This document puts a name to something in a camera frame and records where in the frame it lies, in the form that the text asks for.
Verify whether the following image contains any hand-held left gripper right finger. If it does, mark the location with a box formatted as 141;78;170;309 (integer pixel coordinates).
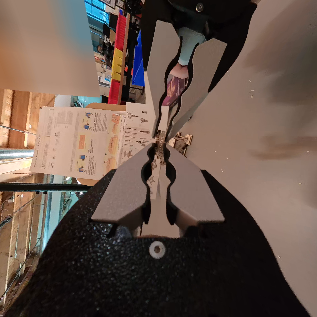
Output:
165;143;226;238

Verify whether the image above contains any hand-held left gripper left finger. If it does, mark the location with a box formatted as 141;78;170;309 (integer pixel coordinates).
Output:
91;142;155;237

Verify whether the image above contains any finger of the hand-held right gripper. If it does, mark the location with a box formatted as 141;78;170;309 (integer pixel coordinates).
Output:
144;20;184;139
166;37;228;140

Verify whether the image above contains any small wooden arch assembly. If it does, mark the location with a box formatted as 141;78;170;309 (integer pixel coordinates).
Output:
153;131;167;167

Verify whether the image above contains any grey desk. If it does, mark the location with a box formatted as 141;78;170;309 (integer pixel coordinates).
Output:
149;0;317;317

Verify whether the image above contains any person's right hand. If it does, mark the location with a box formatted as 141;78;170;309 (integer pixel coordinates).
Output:
170;63;190;80

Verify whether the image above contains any blue bin with square tag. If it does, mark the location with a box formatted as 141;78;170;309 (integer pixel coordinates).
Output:
132;30;145;87

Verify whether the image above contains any purple product box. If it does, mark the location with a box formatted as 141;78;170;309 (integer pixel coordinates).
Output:
165;76;189;107

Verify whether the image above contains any rack of red yellow bins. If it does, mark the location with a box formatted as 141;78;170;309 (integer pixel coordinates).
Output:
108;11;131;104

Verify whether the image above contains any wooden tower base model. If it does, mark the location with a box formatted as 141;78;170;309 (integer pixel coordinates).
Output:
168;132;193;157

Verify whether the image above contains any paper instruction sheet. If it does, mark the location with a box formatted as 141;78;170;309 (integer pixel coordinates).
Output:
29;102;171;200

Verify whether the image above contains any silver air duct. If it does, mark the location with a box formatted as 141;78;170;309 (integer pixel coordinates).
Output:
0;148;34;160

